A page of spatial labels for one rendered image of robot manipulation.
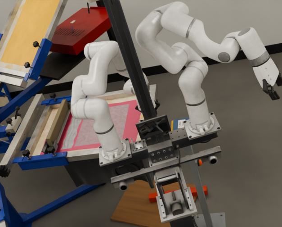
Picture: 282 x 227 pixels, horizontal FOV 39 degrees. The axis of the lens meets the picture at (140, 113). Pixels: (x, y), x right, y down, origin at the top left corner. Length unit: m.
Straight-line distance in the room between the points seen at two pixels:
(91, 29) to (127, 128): 1.23
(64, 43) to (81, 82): 1.50
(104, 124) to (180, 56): 0.45
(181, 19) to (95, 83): 0.48
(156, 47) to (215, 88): 2.45
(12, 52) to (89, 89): 1.55
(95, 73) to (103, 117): 0.20
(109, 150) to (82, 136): 0.57
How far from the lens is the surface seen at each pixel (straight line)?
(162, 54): 1.69
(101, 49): 1.79
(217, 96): 3.99
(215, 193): 3.10
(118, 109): 2.51
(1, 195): 2.26
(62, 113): 2.54
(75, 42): 3.21
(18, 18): 3.39
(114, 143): 1.85
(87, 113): 1.74
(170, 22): 1.58
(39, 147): 2.51
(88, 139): 2.37
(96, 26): 3.36
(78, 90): 1.79
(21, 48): 3.17
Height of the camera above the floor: 2.37
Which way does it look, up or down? 36 degrees down
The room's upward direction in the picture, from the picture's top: 19 degrees counter-clockwise
